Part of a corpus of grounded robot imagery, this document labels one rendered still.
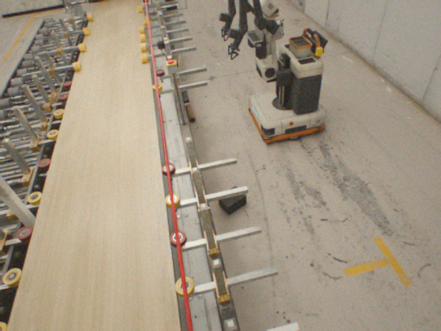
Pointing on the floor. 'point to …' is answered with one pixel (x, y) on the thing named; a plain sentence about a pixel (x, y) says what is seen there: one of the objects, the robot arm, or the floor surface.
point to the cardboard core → (190, 113)
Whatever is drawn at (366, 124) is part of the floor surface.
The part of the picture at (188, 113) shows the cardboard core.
